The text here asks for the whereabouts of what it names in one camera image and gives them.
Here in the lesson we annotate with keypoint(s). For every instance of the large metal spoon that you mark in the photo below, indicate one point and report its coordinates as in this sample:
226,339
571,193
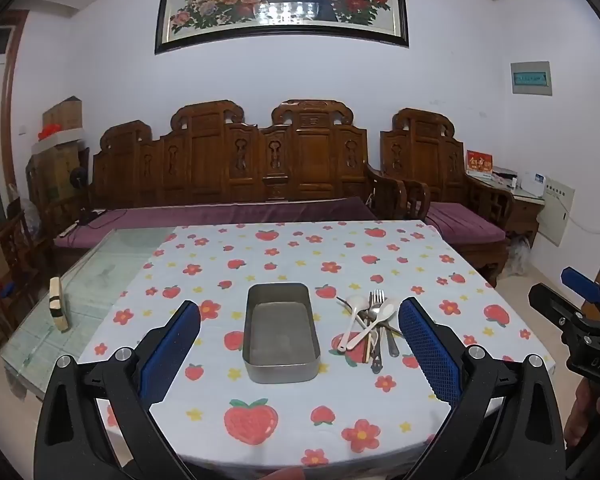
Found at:
390,342

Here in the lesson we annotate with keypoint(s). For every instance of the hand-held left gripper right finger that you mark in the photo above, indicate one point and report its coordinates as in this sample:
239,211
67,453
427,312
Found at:
430,355

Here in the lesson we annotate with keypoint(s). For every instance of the purple armchair cushion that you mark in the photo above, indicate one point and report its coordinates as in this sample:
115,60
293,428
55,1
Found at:
460,220

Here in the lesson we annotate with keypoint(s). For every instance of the clear plastic bag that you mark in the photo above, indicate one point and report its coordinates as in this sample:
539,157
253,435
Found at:
27,215

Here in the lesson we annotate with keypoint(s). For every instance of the strawberry print tablecloth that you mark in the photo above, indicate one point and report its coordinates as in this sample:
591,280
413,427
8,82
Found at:
290,260

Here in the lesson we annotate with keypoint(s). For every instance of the wooden door frame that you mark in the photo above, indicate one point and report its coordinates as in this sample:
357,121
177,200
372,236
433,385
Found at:
11,100

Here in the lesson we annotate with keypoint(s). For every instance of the red desk calendar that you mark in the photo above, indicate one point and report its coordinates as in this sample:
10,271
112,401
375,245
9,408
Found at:
480,162

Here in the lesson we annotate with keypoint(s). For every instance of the wall electrical panel box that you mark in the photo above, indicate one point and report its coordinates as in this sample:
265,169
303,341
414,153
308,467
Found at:
530,77

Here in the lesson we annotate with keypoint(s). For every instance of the rectangular metal tin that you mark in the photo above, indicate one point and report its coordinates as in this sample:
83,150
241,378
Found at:
280,375

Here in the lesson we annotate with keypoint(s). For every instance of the white flat box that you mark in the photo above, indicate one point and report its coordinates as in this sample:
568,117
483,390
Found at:
60,141

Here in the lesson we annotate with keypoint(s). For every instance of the wooden block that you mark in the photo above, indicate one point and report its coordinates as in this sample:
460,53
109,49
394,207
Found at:
59,305

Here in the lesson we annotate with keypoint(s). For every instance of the white box with blue label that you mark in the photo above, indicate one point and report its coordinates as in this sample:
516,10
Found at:
535,183

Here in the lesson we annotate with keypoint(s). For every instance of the white plastic bag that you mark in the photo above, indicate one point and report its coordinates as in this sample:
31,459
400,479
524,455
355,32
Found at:
519,257

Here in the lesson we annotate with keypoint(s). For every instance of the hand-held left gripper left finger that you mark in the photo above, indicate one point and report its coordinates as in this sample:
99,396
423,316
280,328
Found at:
172,350

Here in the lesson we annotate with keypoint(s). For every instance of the carved wooden sofa bench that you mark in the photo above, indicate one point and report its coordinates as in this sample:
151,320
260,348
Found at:
205,160

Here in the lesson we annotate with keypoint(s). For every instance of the wooden chair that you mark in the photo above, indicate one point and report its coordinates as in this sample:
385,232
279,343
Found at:
10,260

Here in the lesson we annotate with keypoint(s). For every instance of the white power strip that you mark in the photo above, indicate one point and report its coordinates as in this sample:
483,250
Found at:
66,232

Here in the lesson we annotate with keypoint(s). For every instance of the large cardboard box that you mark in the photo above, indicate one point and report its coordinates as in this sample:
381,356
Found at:
55,170

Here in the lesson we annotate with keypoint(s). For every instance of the carved wooden armchair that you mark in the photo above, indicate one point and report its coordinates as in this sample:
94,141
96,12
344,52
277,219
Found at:
420,150

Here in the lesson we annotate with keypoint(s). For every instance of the small cardboard box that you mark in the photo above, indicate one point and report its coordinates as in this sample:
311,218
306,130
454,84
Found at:
65,115

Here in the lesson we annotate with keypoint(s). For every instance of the white plastic spoon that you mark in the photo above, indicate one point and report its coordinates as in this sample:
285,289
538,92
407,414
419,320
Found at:
386,310
356,303

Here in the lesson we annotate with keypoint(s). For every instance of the small metal spoon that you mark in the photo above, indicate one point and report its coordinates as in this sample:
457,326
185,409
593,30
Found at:
363,316

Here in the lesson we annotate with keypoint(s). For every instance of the metal fork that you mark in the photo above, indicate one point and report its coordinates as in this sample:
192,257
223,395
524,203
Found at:
377,300

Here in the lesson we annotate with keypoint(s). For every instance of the person's right hand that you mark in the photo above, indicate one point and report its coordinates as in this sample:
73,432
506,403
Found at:
582,412

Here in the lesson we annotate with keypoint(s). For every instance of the white wall cabinet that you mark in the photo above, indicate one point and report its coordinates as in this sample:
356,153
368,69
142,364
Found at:
555,210

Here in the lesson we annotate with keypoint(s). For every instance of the framed peacock flower painting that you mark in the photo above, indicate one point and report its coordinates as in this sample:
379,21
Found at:
230,10

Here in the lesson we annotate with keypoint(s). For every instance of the red decoration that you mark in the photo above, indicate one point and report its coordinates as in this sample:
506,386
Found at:
50,131

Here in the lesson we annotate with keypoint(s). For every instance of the wooden side table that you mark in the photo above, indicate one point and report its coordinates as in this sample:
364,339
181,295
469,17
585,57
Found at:
525,210

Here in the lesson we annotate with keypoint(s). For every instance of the black power adapter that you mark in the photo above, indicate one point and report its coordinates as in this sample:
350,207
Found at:
86,219

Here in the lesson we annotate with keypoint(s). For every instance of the black fan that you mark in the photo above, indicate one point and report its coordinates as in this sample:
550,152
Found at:
77,177

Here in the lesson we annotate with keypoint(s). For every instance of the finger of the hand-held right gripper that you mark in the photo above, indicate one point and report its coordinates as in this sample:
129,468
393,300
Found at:
582,284
550,302

